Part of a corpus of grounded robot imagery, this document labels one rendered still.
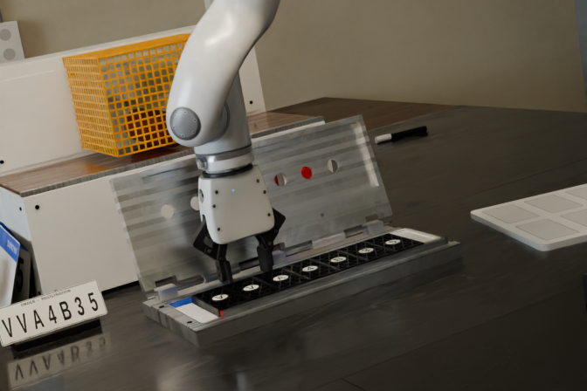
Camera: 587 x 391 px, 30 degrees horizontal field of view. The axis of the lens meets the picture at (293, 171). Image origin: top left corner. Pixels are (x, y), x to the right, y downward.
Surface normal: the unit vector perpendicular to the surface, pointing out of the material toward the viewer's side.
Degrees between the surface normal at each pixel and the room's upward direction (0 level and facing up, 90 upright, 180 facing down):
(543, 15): 90
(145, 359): 0
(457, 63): 90
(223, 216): 89
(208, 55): 63
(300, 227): 74
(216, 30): 49
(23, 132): 90
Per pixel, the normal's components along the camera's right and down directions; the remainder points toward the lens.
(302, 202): 0.40, -0.18
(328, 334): -0.17, -0.97
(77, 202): 0.47, 0.09
